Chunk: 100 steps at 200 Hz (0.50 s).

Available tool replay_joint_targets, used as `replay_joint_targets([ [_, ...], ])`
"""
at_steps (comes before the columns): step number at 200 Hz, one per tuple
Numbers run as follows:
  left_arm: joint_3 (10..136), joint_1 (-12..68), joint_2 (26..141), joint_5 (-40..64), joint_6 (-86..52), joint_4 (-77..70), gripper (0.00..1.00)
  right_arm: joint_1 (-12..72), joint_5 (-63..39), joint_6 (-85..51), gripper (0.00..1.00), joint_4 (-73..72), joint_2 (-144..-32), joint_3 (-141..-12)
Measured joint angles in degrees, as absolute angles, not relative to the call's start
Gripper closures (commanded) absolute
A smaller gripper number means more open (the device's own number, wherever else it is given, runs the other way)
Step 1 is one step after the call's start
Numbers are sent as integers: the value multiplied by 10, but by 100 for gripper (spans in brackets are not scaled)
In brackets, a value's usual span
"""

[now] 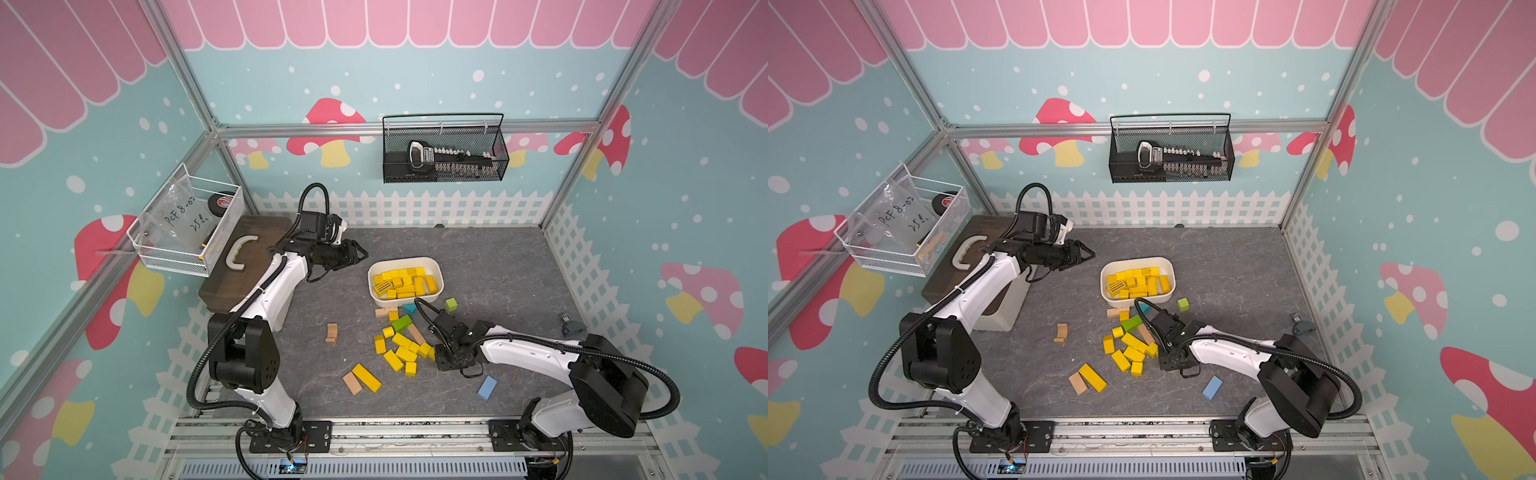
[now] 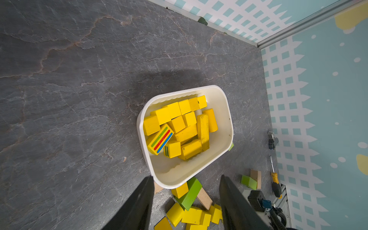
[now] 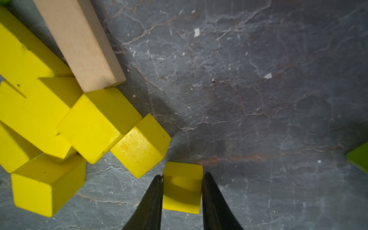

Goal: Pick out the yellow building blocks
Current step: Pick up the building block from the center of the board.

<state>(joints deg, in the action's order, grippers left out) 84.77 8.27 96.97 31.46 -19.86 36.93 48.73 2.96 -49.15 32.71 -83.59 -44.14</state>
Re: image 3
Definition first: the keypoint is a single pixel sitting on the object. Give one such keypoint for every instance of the small yellow cube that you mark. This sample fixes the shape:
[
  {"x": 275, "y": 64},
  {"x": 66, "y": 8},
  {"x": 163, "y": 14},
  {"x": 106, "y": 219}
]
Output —
[{"x": 182, "y": 187}]

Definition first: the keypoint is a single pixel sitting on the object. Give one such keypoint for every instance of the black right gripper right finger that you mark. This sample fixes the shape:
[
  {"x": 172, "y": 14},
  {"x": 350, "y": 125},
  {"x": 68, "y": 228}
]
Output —
[{"x": 216, "y": 212}]

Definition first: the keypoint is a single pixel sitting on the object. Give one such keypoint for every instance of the tan slanted block centre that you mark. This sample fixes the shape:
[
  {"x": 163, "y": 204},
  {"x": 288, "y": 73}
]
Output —
[{"x": 81, "y": 38}]

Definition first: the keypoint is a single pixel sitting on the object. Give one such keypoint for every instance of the green slanted block right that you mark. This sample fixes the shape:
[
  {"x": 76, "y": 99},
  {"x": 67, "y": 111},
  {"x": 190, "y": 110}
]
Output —
[{"x": 359, "y": 157}]

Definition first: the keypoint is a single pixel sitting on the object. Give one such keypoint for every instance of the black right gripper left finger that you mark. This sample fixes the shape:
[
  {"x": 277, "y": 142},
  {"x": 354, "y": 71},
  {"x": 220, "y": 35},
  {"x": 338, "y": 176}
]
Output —
[{"x": 148, "y": 215}]

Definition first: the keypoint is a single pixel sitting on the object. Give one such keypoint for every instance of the small yellow cube pile edge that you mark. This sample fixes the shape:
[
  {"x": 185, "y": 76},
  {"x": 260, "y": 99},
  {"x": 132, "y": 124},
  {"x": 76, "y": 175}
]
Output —
[{"x": 143, "y": 147}]

